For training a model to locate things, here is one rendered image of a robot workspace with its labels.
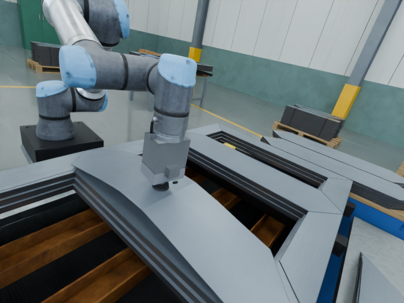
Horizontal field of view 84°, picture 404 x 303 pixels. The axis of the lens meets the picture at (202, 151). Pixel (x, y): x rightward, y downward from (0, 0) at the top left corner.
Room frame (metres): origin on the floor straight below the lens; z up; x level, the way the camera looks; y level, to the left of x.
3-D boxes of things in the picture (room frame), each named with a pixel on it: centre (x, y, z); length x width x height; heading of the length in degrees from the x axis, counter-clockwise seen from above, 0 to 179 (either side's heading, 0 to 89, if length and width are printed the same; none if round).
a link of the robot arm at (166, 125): (0.46, 0.08, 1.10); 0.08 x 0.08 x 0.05
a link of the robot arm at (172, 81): (0.46, 0.08, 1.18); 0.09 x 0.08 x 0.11; 43
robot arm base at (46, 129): (0.90, 0.67, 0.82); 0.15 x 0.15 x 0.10
